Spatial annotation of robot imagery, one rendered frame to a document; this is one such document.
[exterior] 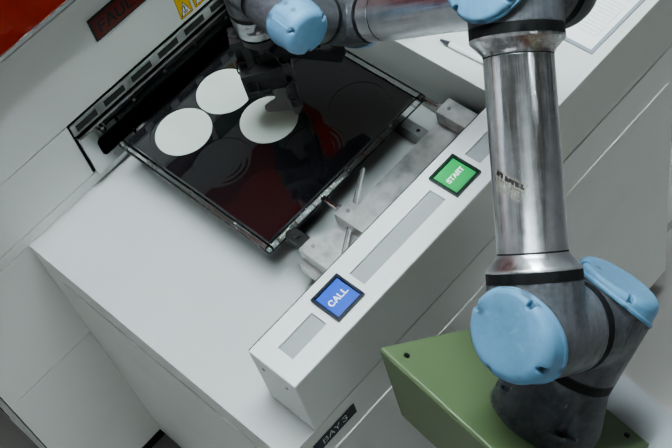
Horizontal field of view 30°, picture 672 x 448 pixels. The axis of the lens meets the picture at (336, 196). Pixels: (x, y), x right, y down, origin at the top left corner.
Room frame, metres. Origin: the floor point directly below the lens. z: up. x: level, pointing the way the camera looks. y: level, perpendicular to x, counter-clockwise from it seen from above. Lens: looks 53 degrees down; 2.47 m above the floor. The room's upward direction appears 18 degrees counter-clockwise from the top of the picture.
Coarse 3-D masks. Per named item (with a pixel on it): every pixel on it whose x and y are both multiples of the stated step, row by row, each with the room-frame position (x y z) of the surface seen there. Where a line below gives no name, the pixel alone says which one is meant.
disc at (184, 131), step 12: (192, 108) 1.44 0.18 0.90; (168, 120) 1.44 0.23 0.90; (180, 120) 1.43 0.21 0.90; (192, 120) 1.42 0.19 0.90; (204, 120) 1.41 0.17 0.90; (156, 132) 1.42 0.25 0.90; (168, 132) 1.41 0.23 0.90; (180, 132) 1.40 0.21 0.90; (192, 132) 1.39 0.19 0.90; (204, 132) 1.38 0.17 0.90; (168, 144) 1.38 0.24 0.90; (180, 144) 1.38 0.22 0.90; (192, 144) 1.37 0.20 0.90
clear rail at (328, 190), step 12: (420, 96) 1.31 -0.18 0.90; (408, 108) 1.29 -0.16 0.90; (396, 120) 1.28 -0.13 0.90; (384, 132) 1.26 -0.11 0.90; (372, 144) 1.25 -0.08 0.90; (360, 156) 1.23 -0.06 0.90; (336, 180) 1.20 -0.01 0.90; (324, 192) 1.19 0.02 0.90; (312, 204) 1.17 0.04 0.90; (300, 216) 1.16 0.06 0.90; (288, 228) 1.14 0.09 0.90; (276, 240) 1.13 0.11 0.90
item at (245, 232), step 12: (120, 144) 1.42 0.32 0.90; (144, 156) 1.37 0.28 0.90; (156, 168) 1.34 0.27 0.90; (168, 180) 1.31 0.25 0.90; (180, 180) 1.30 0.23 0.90; (192, 192) 1.27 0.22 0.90; (204, 204) 1.24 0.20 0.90; (216, 216) 1.21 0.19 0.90; (228, 216) 1.20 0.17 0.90; (240, 228) 1.17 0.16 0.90; (252, 240) 1.14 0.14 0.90
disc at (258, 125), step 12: (252, 108) 1.40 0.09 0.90; (264, 108) 1.39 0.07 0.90; (240, 120) 1.39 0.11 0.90; (252, 120) 1.38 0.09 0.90; (264, 120) 1.37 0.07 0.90; (276, 120) 1.36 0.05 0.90; (288, 120) 1.35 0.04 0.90; (252, 132) 1.35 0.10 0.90; (264, 132) 1.34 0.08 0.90; (276, 132) 1.34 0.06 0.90; (288, 132) 1.33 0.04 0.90
